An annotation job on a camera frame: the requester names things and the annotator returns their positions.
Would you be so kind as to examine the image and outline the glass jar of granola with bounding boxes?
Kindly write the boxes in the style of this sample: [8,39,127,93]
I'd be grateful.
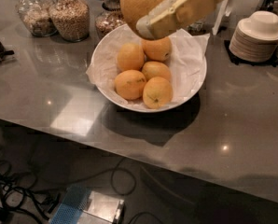
[95,0,125,39]

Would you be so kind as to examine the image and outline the white ceramic bowl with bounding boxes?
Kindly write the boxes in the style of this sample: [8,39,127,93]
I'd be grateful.
[90,23,208,114]

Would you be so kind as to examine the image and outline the black cables on floor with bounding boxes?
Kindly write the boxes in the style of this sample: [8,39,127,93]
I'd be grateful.
[0,143,165,224]

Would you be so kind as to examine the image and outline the orange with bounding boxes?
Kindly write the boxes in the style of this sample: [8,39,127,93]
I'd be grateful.
[117,43,145,71]
[143,77,174,109]
[119,0,230,41]
[114,70,146,100]
[141,37,172,62]
[141,61,172,81]

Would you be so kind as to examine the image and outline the glass jar of grains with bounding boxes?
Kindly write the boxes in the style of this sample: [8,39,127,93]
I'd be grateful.
[49,0,90,42]

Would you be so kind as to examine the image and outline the stack of white saucers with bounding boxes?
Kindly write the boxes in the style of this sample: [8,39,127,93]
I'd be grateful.
[229,19,278,63]

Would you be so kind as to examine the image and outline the white paper bowl liner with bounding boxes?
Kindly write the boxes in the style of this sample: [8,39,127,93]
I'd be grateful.
[85,24,211,109]

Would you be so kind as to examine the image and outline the blue and silver box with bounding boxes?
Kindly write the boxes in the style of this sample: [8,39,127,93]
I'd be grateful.
[49,185,124,224]

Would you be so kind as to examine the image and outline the glass jar far left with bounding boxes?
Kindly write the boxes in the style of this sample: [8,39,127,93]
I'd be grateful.
[16,0,57,37]

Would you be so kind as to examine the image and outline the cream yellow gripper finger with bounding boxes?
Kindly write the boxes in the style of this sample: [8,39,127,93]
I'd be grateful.
[135,0,208,41]

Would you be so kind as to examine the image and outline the orange at bowl top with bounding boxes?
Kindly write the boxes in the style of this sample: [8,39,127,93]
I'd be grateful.
[141,37,172,62]

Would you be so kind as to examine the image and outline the white cup on saucers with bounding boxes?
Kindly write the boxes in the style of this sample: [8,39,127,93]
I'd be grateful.
[238,11,278,41]

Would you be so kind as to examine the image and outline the black tray under saucers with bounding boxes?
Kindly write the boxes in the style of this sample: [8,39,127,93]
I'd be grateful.
[224,40,278,67]

